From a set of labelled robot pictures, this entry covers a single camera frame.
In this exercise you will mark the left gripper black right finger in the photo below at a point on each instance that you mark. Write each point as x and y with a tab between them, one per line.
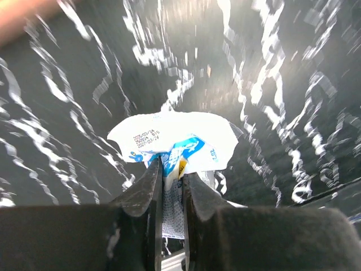
219	236

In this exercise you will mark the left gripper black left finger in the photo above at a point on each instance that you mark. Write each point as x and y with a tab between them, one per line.
124	234

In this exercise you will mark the white blue mask packet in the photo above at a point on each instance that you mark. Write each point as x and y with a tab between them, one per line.
186	142

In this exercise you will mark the peach plastic file organizer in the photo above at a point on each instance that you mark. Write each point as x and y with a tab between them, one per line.
15	13

